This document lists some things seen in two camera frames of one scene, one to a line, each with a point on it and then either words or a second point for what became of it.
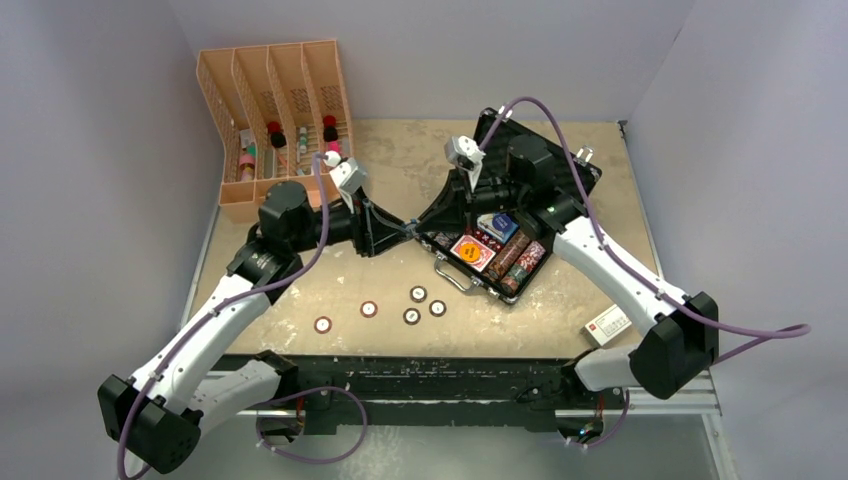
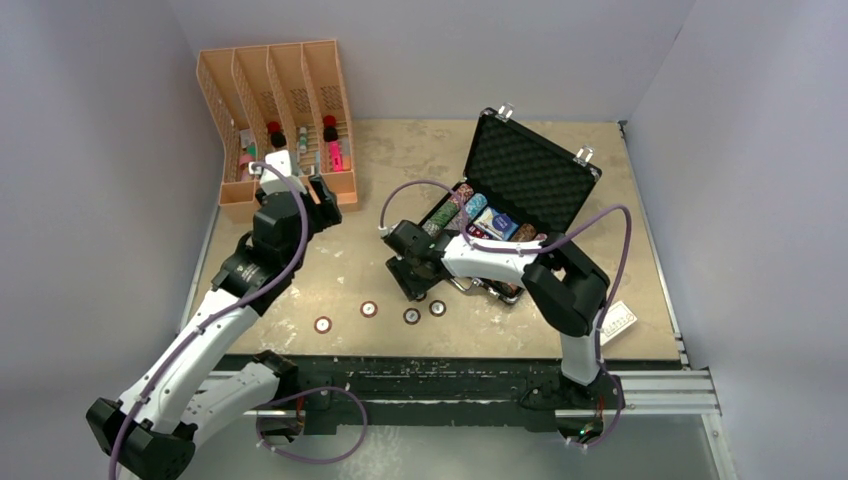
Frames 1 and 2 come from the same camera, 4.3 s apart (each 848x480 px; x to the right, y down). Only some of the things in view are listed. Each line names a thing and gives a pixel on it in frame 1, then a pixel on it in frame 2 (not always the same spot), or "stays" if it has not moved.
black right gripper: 452,210 → 411,287
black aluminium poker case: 522,182 stays
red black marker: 278,137 stays
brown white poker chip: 411,316 stays
